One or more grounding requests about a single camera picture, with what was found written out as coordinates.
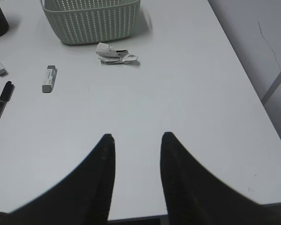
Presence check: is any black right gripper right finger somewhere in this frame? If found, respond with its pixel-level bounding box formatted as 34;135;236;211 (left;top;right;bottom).
160;132;281;225

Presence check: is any green woven plastic basket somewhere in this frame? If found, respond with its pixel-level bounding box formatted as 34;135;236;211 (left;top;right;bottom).
40;0;141;45

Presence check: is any black marker pen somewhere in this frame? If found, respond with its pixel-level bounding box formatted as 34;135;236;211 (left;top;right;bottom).
0;81;14;117

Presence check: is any waste paper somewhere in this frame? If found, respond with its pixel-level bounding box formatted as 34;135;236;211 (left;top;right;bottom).
96;42;138;65

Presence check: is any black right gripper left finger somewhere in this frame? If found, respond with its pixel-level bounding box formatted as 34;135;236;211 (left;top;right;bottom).
0;134;116;225

